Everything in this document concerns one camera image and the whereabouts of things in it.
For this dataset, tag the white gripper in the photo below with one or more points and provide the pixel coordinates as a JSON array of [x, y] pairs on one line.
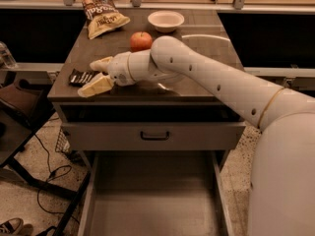
[[118, 70]]

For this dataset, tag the dark rxbar chocolate bar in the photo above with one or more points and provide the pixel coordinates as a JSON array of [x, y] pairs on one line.
[[79, 79]]

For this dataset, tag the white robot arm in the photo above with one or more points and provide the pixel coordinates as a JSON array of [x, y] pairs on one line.
[[282, 196]]

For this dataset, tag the grey drawer cabinet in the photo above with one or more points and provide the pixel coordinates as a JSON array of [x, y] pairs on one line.
[[178, 100]]

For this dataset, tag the open middle drawer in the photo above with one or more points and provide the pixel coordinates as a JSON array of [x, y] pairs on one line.
[[155, 193]]

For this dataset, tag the red apple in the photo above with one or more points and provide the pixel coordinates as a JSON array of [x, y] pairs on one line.
[[140, 40]]

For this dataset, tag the brown chip bag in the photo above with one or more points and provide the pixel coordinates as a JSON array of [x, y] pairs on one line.
[[102, 16]]

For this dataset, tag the white paper bowl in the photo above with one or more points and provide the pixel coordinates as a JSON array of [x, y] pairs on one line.
[[165, 21]]

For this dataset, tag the dark side table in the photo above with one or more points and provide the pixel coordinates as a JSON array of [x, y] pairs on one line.
[[24, 109]]

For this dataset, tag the clear plastic bottle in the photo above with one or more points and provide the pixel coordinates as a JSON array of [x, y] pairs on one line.
[[7, 56]]

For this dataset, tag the sneaker shoe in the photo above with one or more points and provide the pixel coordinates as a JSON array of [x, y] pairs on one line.
[[12, 226]]

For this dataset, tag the closed top drawer black handle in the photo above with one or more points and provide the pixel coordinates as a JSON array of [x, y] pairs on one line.
[[153, 136]]

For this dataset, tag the wire mesh basket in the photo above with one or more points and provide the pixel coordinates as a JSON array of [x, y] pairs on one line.
[[62, 144]]

